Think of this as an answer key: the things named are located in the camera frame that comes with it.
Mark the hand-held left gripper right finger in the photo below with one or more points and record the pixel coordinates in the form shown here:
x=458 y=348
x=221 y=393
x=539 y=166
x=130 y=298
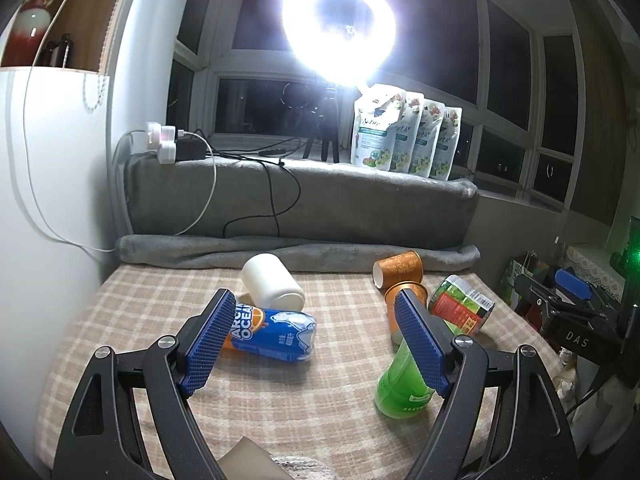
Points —
x=420 y=347

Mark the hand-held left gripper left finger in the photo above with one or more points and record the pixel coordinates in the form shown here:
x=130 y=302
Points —
x=207 y=342

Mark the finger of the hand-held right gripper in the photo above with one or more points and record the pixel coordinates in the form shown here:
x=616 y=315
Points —
x=573 y=283
x=537 y=295

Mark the white cup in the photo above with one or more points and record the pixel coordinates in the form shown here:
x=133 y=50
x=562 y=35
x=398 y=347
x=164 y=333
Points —
x=272 y=280

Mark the orange patterned paper cup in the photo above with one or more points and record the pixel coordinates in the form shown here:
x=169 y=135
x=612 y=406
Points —
x=400 y=267
x=407 y=295

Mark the green printed bag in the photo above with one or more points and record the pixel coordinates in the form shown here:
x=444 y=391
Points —
x=512 y=280

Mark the white lace cloth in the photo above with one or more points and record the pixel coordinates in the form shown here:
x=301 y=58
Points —
x=597 y=262

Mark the green plastic bottle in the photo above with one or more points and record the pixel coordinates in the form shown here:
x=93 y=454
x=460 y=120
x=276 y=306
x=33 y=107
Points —
x=400 y=390

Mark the green and red can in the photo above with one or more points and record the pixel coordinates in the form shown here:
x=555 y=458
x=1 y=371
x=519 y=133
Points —
x=462 y=305

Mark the blue and orange drink can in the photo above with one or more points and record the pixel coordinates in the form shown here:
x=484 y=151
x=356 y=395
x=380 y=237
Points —
x=280 y=335

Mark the rolled grey blanket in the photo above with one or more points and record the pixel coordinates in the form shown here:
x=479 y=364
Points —
x=200 y=252

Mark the beige plaid cloth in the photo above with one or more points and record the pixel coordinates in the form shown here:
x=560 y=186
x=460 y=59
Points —
x=330 y=400

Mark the brown paper sheet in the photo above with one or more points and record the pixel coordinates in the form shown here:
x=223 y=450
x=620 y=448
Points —
x=245 y=460

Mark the white knitted cloth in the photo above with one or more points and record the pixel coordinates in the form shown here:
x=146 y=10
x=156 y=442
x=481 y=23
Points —
x=305 y=467

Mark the white floral refill pouch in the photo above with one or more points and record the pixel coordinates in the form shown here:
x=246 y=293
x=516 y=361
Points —
x=427 y=140
x=407 y=135
x=447 y=145
x=372 y=125

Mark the black charger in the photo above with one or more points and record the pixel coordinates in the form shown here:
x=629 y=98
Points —
x=192 y=148

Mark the white plug adapter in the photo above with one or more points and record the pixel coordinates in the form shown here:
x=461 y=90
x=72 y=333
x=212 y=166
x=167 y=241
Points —
x=165 y=135

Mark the white power strip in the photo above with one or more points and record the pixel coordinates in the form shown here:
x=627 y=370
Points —
x=140 y=140

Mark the white cabinet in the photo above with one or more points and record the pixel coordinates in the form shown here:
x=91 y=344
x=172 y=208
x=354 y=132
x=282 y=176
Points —
x=55 y=185

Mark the black tripod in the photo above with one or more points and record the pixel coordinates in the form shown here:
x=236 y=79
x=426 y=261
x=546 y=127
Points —
x=327 y=120

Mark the black kettle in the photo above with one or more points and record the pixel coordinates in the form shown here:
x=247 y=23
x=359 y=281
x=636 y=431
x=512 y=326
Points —
x=57 y=52

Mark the red and white vase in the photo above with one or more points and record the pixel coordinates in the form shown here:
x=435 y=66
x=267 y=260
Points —
x=30 y=25

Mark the white window frame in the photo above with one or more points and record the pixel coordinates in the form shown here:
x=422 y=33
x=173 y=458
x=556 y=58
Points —
x=480 y=60

